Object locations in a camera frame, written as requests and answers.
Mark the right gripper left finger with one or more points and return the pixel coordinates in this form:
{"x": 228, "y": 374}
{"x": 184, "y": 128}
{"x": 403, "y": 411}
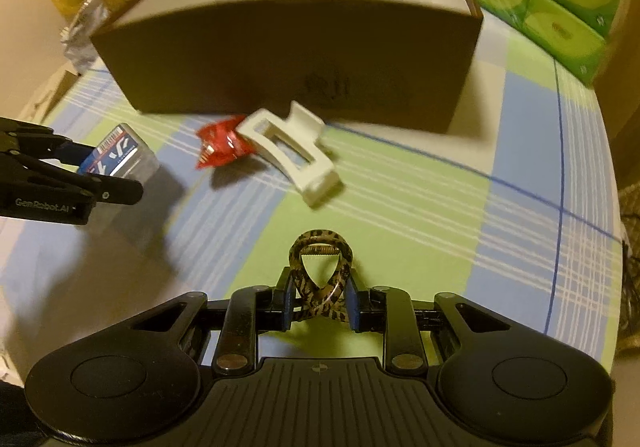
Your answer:
{"x": 249, "y": 312}

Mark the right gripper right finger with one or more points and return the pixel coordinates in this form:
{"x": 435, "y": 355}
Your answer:
{"x": 392, "y": 313}

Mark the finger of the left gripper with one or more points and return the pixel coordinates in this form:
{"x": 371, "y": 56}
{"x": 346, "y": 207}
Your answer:
{"x": 40, "y": 142}
{"x": 104, "y": 189}

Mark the blue floss pick box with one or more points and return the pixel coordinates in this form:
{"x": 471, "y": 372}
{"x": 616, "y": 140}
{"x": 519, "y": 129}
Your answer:
{"x": 123, "y": 154}

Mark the leopard print hair clip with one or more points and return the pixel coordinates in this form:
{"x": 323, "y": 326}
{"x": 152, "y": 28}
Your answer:
{"x": 320, "y": 263}

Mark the red snack packet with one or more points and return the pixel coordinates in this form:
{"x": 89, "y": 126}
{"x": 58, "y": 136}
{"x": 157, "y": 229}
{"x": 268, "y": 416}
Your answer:
{"x": 221, "y": 144}

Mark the white hair claw clip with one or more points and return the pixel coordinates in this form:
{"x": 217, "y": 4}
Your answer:
{"x": 292, "y": 144}

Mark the open small cardboard box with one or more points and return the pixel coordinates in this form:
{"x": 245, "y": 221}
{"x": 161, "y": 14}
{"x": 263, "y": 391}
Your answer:
{"x": 49, "y": 94}

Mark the white crumpled plastic bag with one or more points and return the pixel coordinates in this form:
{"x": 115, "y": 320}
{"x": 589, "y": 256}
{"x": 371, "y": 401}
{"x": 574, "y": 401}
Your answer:
{"x": 76, "y": 37}

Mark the checkered tablecloth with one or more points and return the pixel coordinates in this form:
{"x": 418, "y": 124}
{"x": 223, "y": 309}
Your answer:
{"x": 514, "y": 207}

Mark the brown cardboard storage box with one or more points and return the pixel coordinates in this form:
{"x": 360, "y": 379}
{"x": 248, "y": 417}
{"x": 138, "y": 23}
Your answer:
{"x": 392, "y": 62}

